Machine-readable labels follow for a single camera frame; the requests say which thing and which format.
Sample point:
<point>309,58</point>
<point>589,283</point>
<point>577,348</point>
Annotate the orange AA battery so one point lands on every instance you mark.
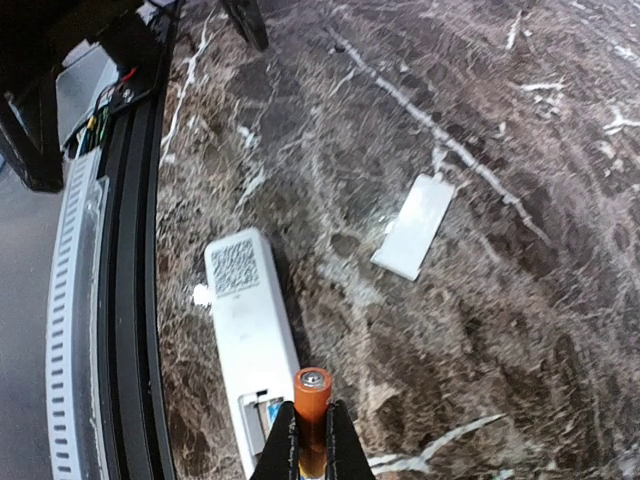
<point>313,389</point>

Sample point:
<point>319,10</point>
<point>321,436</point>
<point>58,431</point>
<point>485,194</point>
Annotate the white battery cover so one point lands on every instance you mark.
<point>409,238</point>

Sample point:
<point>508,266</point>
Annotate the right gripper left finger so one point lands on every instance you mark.
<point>280,457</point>

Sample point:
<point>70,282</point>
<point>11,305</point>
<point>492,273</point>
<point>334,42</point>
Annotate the white remote control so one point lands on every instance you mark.
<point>256,350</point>

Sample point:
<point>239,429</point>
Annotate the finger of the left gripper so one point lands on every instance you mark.
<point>246,18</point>

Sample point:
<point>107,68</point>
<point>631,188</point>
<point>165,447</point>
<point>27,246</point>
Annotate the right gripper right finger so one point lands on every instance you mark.
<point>346,459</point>

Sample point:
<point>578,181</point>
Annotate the white slotted cable duct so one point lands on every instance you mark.
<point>71,375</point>

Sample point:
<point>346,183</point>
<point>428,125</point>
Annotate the black front rail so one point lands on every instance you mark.
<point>130,389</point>

